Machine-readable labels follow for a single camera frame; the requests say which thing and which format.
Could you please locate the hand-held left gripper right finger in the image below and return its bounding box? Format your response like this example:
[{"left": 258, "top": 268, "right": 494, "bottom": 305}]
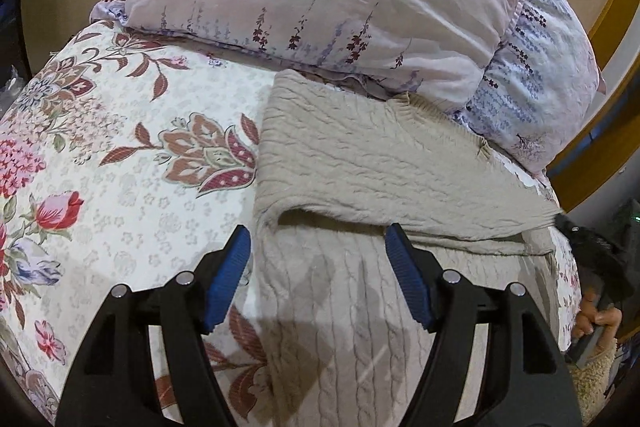
[{"left": 384, "top": 223, "right": 584, "bottom": 427}]

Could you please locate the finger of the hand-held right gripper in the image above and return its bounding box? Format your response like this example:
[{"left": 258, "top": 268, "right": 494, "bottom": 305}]
[{"left": 552, "top": 212, "right": 581, "bottom": 239}]

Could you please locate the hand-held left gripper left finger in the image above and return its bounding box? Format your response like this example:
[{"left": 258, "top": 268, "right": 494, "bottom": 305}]
[{"left": 55, "top": 224, "right": 252, "bottom": 427}]

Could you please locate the beige cable knit sweater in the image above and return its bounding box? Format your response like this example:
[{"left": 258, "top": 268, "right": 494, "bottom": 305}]
[{"left": 252, "top": 69, "right": 564, "bottom": 427}]

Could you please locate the person's right forearm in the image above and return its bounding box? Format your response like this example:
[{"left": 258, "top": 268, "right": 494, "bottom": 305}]
[{"left": 567, "top": 336, "right": 621, "bottom": 427}]

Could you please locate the person's right hand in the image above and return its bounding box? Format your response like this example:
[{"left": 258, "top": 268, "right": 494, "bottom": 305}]
[{"left": 571, "top": 289, "right": 623, "bottom": 341}]

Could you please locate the lavender floral ruffled pillow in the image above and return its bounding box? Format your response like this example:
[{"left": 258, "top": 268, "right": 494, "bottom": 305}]
[{"left": 457, "top": 0, "right": 608, "bottom": 180}]

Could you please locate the floral printed bedsheet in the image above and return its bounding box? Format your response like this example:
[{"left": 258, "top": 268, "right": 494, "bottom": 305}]
[{"left": 0, "top": 19, "right": 581, "bottom": 427}]

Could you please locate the wooden frame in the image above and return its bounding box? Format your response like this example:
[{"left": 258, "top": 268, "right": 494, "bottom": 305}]
[{"left": 547, "top": 0, "right": 640, "bottom": 214}]

